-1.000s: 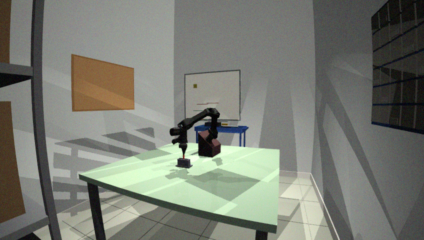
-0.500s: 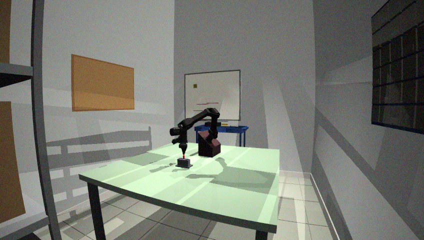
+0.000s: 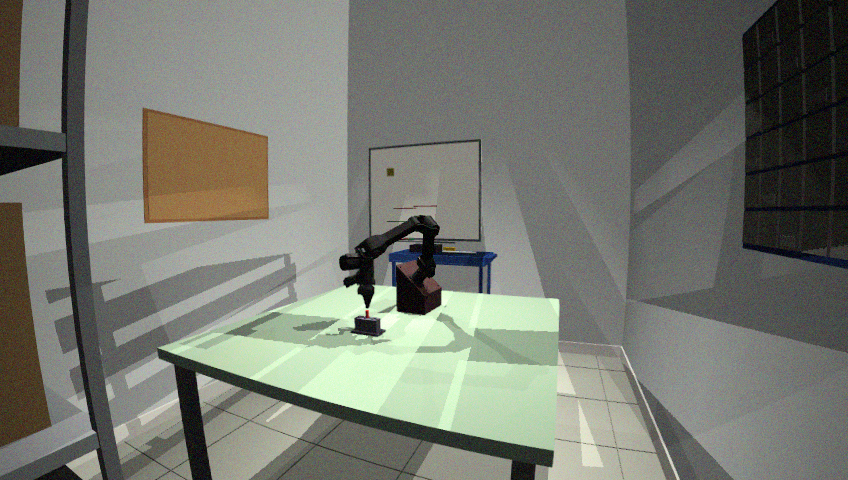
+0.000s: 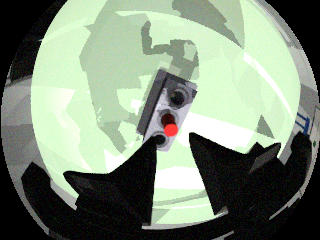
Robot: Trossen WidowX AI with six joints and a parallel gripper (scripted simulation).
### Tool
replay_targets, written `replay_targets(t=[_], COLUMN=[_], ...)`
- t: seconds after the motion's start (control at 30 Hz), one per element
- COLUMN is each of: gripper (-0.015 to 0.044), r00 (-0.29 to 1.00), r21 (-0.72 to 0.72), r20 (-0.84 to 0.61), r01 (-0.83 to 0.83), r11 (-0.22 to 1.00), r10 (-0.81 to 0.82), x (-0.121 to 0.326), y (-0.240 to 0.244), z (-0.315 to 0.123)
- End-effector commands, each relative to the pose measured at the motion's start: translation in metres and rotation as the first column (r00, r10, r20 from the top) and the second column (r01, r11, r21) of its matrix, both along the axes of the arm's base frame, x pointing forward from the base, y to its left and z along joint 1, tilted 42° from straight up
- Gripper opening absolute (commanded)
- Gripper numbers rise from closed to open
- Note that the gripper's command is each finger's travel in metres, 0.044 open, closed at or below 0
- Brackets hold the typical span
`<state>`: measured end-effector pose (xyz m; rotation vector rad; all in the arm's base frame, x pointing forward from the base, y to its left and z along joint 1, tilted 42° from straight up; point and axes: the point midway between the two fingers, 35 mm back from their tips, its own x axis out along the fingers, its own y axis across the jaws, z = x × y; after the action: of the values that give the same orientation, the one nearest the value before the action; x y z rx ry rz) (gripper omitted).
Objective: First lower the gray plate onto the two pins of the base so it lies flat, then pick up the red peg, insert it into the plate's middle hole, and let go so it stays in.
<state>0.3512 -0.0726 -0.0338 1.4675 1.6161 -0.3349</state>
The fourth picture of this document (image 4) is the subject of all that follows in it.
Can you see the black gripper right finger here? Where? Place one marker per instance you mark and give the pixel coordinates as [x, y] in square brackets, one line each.
[224, 172]

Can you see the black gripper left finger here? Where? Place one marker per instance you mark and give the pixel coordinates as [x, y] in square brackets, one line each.
[130, 185]

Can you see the dark red peg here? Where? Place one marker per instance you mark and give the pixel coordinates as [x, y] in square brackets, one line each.
[169, 124]

